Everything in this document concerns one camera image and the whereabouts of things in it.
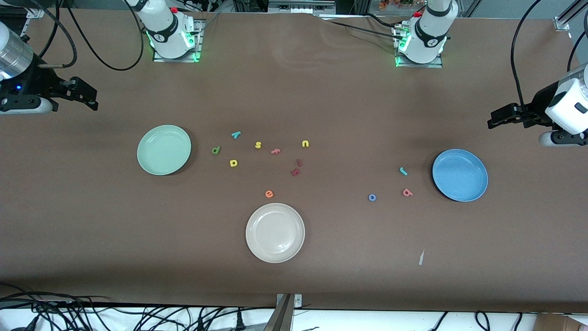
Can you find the blue plate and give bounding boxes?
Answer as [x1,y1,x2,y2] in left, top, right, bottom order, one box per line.
[432,148,489,203]

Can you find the green plate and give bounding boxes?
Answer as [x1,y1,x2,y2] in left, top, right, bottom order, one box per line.
[136,125,192,176]

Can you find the orange flowers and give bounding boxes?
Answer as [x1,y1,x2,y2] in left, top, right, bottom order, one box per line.
[379,0,427,11]

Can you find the cardboard box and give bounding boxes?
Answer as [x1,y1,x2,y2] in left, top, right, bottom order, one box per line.
[534,314,588,331]

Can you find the grey device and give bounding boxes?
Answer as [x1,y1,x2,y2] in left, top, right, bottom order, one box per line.
[268,0,337,15]

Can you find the beige plate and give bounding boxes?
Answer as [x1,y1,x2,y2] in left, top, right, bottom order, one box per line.
[245,203,306,263]

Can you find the black right arm cable loop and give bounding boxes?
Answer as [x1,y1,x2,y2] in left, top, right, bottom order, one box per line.
[60,0,144,72]

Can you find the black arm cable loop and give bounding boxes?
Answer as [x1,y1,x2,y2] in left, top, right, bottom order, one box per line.
[60,0,144,72]
[567,9,588,73]

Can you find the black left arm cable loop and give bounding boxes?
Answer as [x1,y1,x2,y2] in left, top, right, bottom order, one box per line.
[567,9,588,73]

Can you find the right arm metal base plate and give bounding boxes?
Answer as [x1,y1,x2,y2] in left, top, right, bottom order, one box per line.
[152,17,203,63]

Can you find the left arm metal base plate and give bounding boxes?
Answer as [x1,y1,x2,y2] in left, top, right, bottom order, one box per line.
[393,22,444,69]

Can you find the aluminium frame profile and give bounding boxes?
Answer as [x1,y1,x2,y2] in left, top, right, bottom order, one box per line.
[554,0,588,32]

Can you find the black cable on table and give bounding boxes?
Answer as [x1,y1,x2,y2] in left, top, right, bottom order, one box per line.
[317,13,405,42]

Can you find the thick black floor cable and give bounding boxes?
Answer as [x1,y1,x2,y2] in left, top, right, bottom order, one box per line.
[0,283,115,306]

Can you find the metal table bracket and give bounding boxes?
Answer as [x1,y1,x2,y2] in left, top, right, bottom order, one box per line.
[274,293,304,331]

